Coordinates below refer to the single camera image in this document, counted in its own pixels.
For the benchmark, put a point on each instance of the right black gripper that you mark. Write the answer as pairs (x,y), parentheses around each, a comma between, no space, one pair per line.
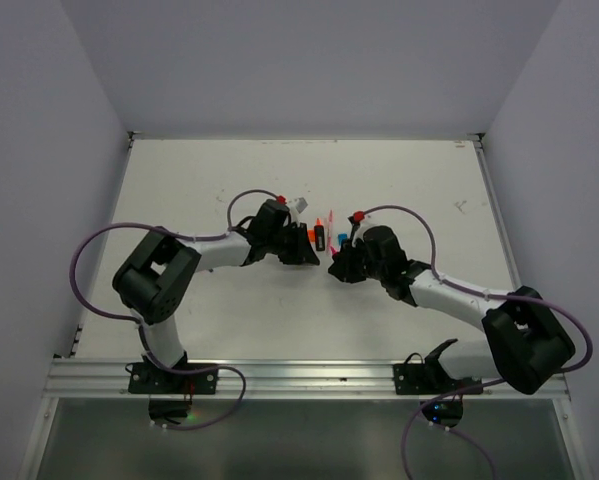
(343,268)

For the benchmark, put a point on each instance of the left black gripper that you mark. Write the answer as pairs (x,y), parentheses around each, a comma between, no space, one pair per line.
(302,252)

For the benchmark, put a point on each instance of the black orange highlighter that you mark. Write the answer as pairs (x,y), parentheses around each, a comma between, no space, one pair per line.
(319,235)

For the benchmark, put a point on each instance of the pink translucent highlighter pen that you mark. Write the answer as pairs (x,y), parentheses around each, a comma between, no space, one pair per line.
(329,231)

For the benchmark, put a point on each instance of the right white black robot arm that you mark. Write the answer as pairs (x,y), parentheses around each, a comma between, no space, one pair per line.
(524,344)

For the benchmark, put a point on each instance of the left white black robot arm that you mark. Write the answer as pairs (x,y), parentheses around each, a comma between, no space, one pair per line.
(153,280)

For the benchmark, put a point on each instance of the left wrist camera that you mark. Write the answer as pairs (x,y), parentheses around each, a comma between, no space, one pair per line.
(296,207)

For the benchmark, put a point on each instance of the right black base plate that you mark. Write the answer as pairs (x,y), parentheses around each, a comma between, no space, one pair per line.
(418,379)

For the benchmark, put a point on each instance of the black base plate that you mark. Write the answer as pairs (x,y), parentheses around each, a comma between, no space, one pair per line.
(418,379)
(190,379)

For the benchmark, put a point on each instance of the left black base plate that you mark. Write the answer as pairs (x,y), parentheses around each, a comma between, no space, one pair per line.
(190,379)

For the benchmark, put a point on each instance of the aluminium mounting rail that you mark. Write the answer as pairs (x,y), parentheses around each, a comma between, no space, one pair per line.
(259,380)

